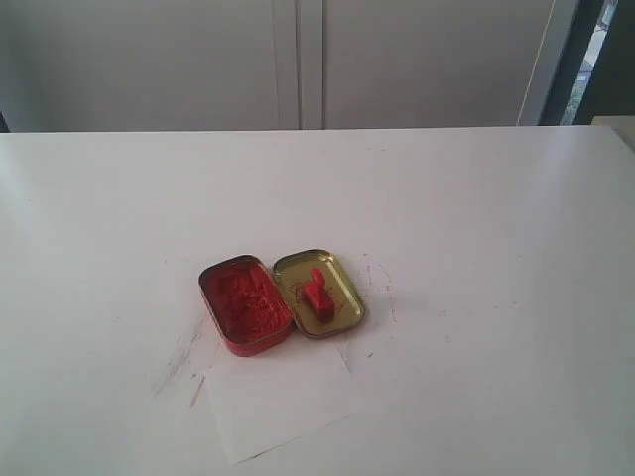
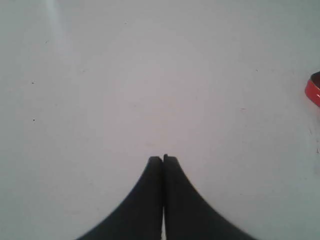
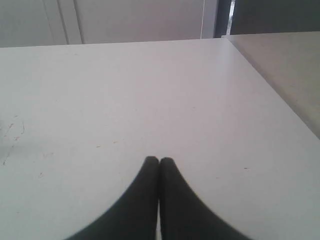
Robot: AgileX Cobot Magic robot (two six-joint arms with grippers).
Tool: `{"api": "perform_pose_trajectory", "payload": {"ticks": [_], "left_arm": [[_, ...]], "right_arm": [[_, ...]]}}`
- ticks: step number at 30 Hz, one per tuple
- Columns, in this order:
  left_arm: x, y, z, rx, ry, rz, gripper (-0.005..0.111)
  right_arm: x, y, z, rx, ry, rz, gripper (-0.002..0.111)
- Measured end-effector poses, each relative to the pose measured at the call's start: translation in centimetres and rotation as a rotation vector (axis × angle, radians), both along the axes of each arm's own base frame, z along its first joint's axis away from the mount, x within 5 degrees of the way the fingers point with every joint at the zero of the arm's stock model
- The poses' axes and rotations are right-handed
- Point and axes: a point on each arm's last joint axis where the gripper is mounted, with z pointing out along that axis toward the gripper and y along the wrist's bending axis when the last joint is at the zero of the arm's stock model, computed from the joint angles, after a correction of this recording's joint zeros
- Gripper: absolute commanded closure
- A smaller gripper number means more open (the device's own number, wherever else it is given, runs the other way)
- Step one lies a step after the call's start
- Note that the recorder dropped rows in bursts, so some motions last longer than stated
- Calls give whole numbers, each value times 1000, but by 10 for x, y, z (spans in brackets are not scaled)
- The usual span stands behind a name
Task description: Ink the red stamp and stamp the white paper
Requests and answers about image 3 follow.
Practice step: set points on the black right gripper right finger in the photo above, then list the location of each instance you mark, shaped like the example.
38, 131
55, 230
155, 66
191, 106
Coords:
183, 216

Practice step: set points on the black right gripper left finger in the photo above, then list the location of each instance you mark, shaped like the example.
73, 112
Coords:
134, 215

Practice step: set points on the beige neighbouring table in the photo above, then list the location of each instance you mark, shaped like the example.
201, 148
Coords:
290, 63

